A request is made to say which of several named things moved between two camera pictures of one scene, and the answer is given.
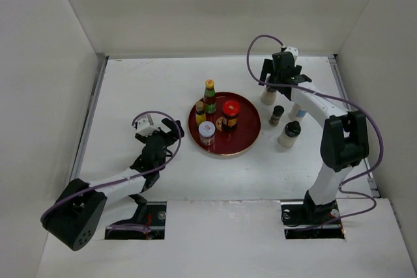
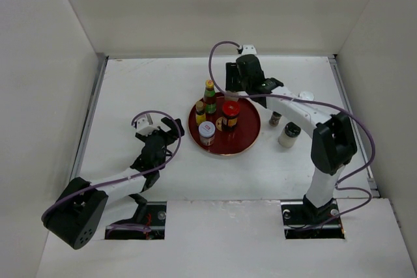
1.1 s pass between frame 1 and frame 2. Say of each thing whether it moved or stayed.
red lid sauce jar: stayed
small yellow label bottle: stayed
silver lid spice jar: stayed
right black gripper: moved
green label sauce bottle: stayed
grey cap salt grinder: moved
